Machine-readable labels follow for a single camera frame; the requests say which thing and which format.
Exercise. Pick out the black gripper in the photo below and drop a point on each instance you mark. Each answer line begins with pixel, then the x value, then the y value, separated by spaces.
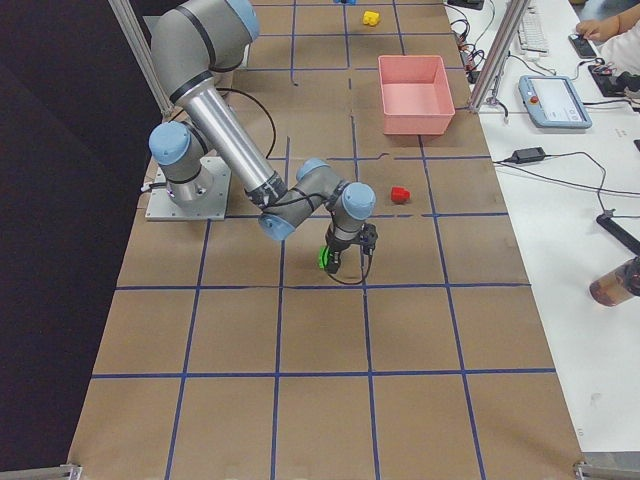
pixel 341 248

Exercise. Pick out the green two-stud block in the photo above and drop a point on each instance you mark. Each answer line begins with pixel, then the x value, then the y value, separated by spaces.
pixel 324 258

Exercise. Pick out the red single-stud block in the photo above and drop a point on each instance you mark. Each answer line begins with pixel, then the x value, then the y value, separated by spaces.
pixel 400 195

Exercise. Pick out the yellow two-stud block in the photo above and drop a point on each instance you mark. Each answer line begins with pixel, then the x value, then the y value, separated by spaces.
pixel 371 18

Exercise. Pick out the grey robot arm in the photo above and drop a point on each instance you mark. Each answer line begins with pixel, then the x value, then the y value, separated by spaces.
pixel 190 44

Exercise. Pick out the pink plastic box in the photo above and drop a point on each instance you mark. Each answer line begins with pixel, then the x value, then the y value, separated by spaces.
pixel 415 95

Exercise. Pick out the person's hand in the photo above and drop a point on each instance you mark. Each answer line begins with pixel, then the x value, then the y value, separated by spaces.
pixel 598 30

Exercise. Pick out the black power adapter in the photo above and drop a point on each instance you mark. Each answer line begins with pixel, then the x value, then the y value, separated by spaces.
pixel 528 155

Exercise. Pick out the teach pendant tablet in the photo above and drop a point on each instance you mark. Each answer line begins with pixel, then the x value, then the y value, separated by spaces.
pixel 553 102

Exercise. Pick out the brown drink bottle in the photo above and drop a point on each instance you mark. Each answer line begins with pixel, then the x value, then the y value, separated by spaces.
pixel 618 285

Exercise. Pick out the white keyboard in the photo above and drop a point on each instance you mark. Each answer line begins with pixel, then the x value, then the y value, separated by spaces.
pixel 530 35

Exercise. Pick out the black smartphone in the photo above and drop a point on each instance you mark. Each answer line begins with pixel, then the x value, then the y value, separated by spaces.
pixel 582 46

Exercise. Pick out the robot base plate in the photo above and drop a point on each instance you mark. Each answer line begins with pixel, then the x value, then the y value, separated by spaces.
pixel 204 198

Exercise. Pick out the aluminium frame post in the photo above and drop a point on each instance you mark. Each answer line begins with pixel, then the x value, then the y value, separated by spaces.
pixel 487 86

